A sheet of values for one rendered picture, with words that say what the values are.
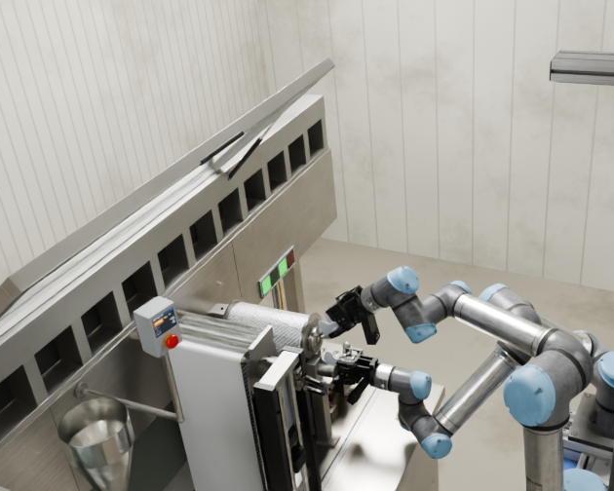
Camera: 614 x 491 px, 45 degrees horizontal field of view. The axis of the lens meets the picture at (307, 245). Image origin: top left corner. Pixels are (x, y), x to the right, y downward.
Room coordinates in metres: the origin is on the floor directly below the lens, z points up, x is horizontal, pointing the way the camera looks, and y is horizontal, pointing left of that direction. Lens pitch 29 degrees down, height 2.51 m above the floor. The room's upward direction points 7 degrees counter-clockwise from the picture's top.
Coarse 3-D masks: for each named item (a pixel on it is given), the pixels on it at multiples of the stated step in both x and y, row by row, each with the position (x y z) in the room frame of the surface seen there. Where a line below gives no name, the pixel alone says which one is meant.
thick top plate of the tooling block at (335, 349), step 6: (324, 342) 2.00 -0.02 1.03; (324, 348) 1.97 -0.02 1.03; (330, 348) 1.96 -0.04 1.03; (336, 348) 1.96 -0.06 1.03; (354, 348) 1.95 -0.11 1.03; (324, 354) 1.94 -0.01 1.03; (336, 354) 1.94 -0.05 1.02; (354, 354) 1.92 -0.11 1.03; (336, 384) 1.81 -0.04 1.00; (336, 390) 1.81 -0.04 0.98; (342, 390) 1.80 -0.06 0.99
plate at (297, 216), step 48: (288, 192) 2.36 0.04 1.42; (240, 240) 2.07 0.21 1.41; (288, 240) 2.33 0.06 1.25; (192, 288) 1.83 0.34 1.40; (240, 288) 2.03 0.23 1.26; (96, 384) 1.46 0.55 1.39; (144, 384) 1.59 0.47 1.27; (48, 432) 1.31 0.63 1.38; (0, 480) 1.18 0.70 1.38; (48, 480) 1.27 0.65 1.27
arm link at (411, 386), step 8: (392, 368) 1.68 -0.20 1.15; (400, 368) 1.68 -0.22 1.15; (392, 376) 1.65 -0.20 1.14; (400, 376) 1.65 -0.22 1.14; (408, 376) 1.64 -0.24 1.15; (416, 376) 1.63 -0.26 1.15; (424, 376) 1.63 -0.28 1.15; (392, 384) 1.64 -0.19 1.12; (400, 384) 1.63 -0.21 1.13; (408, 384) 1.62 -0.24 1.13; (416, 384) 1.61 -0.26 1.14; (424, 384) 1.61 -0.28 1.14; (392, 392) 1.65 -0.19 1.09; (400, 392) 1.63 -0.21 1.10; (408, 392) 1.61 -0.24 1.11; (416, 392) 1.60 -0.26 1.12; (424, 392) 1.60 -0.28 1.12; (408, 400) 1.62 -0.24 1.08; (416, 400) 1.62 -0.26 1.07
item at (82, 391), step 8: (80, 384) 1.41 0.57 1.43; (80, 392) 1.40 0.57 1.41; (88, 392) 1.39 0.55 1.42; (96, 392) 1.39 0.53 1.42; (120, 400) 1.35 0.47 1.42; (128, 400) 1.34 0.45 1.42; (136, 408) 1.32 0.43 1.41; (144, 408) 1.31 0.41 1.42; (152, 408) 1.31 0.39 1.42; (160, 416) 1.29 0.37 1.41; (168, 416) 1.28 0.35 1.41
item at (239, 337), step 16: (192, 320) 1.62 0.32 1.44; (208, 320) 1.59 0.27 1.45; (224, 320) 1.57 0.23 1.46; (192, 336) 1.52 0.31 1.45; (208, 336) 1.51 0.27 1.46; (224, 336) 1.52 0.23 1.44; (240, 336) 1.50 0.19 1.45; (256, 336) 1.48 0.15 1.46; (272, 336) 1.51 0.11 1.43; (240, 352) 1.45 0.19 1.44; (256, 352) 1.44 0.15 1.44
